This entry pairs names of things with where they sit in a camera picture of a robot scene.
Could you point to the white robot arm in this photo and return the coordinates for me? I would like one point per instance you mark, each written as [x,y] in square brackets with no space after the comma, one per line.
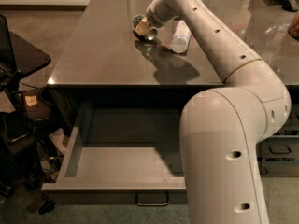
[220,128]

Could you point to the grey middle right drawer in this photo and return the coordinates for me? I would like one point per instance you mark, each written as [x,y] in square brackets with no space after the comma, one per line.
[284,144]

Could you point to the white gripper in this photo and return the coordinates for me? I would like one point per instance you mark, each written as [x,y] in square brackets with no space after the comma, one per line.
[154,19]

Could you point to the grey lower right drawer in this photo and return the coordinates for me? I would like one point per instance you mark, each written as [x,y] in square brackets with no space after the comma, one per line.
[279,168]

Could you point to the black side table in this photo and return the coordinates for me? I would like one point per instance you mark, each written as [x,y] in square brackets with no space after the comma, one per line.
[20,136]

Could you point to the green soda can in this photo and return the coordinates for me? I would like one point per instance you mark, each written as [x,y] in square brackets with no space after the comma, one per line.
[143,27]

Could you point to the brown box with note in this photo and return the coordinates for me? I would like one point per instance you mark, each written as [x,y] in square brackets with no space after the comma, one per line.
[37,104]

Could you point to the open grey top drawer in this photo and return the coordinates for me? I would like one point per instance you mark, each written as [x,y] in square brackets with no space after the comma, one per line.
[113,154]

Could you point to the clear plastic bottle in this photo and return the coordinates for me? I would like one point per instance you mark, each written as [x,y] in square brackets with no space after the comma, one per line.
[181,38]

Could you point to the black laptop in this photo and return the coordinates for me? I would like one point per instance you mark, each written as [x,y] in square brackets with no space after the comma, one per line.
[7,59]

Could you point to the metal drawer handle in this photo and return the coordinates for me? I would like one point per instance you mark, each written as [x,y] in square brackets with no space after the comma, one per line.
[151,199]

